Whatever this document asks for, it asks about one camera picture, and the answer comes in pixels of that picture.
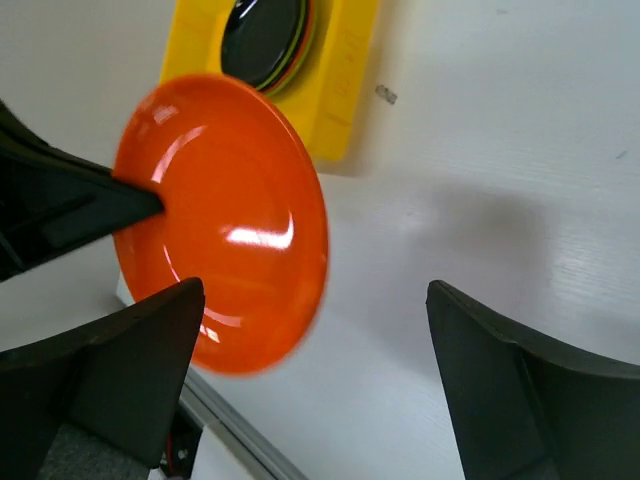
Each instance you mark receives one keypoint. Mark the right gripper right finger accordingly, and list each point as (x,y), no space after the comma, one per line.
(524,405)

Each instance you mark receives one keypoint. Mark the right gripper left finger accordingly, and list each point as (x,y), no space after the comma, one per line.
(97,401)

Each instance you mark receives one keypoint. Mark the orange plate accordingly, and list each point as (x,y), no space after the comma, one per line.
(302,53)
(243,212)

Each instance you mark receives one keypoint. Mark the aluminium rail front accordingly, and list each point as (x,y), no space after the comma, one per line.
(229,446)

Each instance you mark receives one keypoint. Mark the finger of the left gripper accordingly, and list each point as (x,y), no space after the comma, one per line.
(53,203)

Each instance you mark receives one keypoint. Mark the green plate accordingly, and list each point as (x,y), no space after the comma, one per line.
(281,69)

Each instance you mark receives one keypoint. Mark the yellow plastic bin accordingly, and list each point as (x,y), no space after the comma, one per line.
(321,98)

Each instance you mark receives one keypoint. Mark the black plate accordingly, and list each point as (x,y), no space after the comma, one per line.
(257,38)

